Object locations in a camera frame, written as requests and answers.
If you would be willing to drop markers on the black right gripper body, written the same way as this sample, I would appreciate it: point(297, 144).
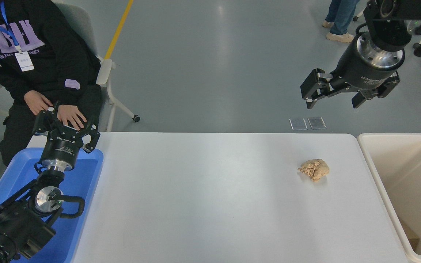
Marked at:
point(360, 75)

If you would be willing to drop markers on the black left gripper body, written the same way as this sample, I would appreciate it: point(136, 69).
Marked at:
point(61, 148)

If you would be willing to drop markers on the tan paper ball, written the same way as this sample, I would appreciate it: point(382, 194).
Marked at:
point(314, 169)

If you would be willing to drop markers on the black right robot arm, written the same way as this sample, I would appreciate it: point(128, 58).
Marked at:
point(389, 22)

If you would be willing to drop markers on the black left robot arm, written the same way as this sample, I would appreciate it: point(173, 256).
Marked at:
point(16, 223)

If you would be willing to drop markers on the person's right hand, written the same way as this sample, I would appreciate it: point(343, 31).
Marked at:
point(37, 102)

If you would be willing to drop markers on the person's left hand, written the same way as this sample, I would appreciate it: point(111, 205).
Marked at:
point(71, 115)

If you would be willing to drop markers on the blue plastic tray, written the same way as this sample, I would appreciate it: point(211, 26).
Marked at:
point(82, 175)

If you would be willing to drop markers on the clear floor plate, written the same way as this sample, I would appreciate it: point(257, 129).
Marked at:
point(298, 124)
point(317, 123)

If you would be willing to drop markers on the person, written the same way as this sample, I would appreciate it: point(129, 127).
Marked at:
point(342, 18)
point(49, 54)

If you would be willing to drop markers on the large pale bin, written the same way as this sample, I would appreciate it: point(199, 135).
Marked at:
point(415, 175)

